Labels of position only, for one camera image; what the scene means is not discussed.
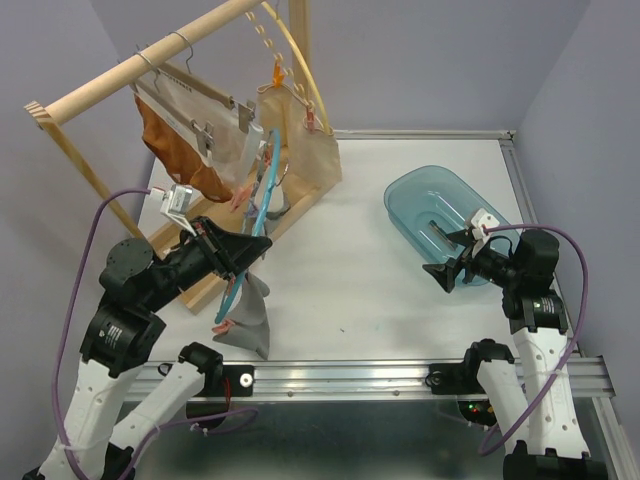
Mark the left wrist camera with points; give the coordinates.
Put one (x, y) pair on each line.
(174, 204)

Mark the yellow plastic clip hanger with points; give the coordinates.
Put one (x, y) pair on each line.
(295, 28)

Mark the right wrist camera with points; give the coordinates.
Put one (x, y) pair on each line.
(478, 226)

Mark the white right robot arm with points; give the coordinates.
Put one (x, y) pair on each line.
(527, 385)

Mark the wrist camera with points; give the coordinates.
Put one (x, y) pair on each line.
(478, 226)
(174, 204)

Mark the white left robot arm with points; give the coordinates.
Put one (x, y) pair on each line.
(95, 443)

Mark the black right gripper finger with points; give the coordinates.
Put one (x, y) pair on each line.
(462, 237)
(446, 274)

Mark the white underwear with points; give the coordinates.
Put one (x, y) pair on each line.
(229, 159)

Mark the wooden clothes rack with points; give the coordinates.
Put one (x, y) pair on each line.
(301, 194)

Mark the wooden clamp hanger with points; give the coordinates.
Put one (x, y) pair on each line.
(186, 78)
(203, 135)

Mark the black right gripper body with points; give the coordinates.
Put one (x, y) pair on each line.
(494, 266)

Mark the blue plastic tub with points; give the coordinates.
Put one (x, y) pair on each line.
(428, 203)

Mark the blue plastic clip hanger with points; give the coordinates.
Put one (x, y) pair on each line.
(271, 152)

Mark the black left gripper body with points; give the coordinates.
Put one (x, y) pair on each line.
(190, 263)

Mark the beige underwear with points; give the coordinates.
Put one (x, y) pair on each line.
(314, 154)

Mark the brown underwear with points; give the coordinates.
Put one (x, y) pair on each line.
(181, 161)

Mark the aluminium mounting rail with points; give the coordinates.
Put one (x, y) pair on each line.
(368, 380)

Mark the grey underwear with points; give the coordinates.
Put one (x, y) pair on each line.
(272, 200)
(242, 319)

